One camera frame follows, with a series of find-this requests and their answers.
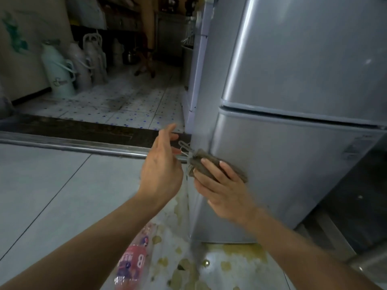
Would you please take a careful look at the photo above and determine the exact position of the person's left hand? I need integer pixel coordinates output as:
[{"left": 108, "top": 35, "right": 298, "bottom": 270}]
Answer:
[{"left": 137, "top": 123, "right": 184, "bottom": 206}]

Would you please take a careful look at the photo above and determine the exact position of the person's right hand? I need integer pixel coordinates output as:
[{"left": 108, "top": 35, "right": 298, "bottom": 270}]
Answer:
[{"left": 193, "top": 158, "right": 258, "bottom": 224}]

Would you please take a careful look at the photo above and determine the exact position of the brown cleaning cloth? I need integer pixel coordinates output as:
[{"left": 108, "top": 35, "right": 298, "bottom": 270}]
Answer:
[{"left": 178, "top": 140, "right": 248, "bottom": 184}]

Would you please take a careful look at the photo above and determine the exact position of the pink label plastic bottle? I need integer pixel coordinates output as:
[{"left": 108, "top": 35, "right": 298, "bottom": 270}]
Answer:
[{"left": 113, "top": 222, "right": 159, "bottom": 286}]

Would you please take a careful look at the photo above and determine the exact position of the small silver fridge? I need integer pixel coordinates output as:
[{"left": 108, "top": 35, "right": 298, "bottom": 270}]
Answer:
[{"left": 187, "top": 0, "right": 387, "bottom": 245}]

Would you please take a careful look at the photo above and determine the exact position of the person's right forearm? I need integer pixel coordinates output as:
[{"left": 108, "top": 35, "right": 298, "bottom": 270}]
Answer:
[{"left": 241, "top": 208, "right": 381, "bottom": 290}]

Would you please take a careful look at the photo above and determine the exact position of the person's left forearm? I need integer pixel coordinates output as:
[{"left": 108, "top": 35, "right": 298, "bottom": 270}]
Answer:
[{"left": 0, "top": 193, "right": 164, "bottom": 290}]

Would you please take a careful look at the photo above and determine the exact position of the white appliance cabinet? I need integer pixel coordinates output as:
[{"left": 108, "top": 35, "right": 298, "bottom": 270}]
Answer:
[{"left": 181, "top": 0, "right": 220, "bottom": 135}]

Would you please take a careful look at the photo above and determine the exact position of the small metal pot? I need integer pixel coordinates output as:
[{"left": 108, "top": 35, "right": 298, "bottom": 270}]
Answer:
[{"left": 122, "top": 50, "right": 137, "bottom": 65}]

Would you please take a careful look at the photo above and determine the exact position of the white thermos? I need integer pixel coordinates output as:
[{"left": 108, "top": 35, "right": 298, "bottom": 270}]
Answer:
[
  {"left": 67, "top": 42, "right": 93, "bottom": 89},
  {"left": 82, "top": 30, "right": 108, "bottom": 85}
]

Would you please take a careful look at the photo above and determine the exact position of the steel kitchen cabinet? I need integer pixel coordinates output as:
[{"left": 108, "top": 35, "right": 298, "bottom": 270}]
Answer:
[{"left": 154, "top": 12, "right": 188, "bottom": 58}]

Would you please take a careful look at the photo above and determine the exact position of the stainless steel table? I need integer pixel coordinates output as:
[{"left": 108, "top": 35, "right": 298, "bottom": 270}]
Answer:
[{"left": 346, "top": 243, "right": 387, "bottom": 278}]

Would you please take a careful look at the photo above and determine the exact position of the white chest freezer green print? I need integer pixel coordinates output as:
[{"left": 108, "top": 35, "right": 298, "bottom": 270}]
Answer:
[{"left": 0, "top": 0, "right": 72, "bottom": 102}]

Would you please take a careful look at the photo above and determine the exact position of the white plastic bag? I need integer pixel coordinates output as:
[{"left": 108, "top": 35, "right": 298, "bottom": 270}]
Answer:
[{"left": 66, "top": 0, "right": 108, "bottom": 31}]

